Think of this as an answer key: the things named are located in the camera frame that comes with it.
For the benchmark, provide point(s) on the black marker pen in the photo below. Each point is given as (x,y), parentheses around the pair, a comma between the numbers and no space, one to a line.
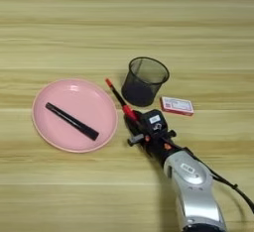
(71,121)

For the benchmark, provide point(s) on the red white card box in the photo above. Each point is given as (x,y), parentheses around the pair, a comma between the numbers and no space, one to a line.
(177,105)

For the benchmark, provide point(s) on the small black box white label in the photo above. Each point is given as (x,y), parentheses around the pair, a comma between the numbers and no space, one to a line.
(154,121)

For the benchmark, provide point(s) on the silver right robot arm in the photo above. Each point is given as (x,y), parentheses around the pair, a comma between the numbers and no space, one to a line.
(195,189)

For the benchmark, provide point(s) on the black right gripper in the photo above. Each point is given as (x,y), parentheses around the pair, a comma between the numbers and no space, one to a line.
(155,143)

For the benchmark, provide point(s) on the pink round plate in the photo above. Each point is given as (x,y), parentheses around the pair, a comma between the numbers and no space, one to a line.
(74,115)

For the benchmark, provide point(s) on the black mesh pen cup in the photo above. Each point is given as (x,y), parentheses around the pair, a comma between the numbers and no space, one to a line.
(149,70)

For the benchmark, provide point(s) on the red marker pen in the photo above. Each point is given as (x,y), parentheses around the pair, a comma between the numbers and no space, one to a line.
(120,99)

